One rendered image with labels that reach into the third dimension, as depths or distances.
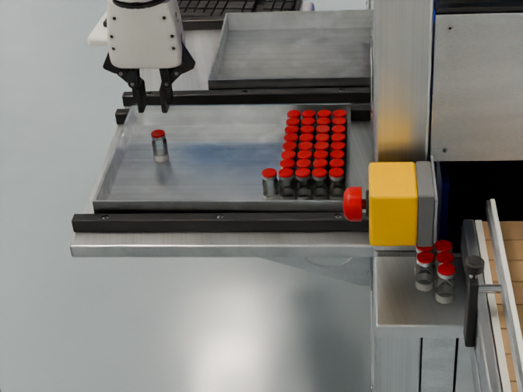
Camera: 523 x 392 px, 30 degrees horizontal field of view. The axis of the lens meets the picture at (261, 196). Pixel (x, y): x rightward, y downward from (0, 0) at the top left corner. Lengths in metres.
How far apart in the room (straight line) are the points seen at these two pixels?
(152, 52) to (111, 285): 1.38
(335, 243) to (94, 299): 1.43
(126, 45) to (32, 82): 2.39
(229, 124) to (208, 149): 0.08
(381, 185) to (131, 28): 0.43
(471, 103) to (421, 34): 0.10
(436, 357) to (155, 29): 0.58
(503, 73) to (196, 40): 0.81
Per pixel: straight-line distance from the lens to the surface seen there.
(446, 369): 1.38
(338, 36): 1.77
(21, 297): 2.68
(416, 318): 1.15
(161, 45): 1.33
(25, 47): 4.02
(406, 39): 1.08
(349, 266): 1.40
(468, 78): 1.11
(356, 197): 1.11
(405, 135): 1.14
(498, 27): 1.09
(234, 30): 1.82
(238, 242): 1.27
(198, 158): 1.44
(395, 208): 1.09
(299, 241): 1.26
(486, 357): 1.03
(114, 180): 1.42
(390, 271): 1.21
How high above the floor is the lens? 1.65
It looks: 35 degrees down
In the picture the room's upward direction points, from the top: 5 degrees counter-clockwise
